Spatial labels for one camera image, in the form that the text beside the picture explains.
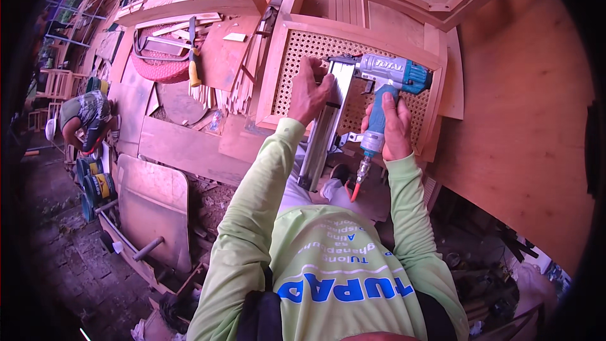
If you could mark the person's left hand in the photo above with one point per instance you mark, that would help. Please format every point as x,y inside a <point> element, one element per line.
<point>307,97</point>

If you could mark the person's right hand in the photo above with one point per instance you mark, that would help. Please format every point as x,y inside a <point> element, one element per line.
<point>397,130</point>

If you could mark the teal grey pneumatic nail gun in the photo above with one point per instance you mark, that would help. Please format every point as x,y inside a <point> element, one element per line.
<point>378,75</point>

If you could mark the pile of thin wooden strips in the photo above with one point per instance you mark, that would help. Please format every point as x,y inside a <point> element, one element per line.
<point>227,94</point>

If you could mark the small clear plastic packet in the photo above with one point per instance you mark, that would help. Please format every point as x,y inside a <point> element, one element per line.
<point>215,121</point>

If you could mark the person's legs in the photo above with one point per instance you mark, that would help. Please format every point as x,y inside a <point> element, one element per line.
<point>326,194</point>

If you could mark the large plywood panel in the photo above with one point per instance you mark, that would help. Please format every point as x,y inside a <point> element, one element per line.
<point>521,113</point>

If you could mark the round wooden disc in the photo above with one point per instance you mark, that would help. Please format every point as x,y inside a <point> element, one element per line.
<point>182,103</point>

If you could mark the long wooden plank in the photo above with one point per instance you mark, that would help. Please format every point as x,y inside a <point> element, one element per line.
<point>189,149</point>

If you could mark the red woven basket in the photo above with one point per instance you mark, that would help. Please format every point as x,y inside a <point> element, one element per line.
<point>161,68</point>

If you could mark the person's body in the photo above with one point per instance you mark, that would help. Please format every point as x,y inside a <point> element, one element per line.
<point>331,274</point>

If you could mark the heap of scrap and bags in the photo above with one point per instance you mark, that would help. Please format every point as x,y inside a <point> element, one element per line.
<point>502,274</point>

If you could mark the rounded plywood board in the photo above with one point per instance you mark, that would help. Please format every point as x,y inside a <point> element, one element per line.
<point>151,208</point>

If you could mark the grey metal pipe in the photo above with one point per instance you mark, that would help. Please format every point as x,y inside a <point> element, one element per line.
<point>148,248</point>

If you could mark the blue paint can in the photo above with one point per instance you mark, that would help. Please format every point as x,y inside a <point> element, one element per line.
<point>99,188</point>
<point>88,208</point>
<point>90,166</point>

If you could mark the blue metal rack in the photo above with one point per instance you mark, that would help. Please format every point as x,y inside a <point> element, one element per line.
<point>75,9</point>

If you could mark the stack of small wooden chairs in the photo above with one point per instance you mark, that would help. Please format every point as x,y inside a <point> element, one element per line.
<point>54,92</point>

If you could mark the wooden frame with cane webbing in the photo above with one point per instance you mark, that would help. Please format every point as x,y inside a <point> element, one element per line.
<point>307,42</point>

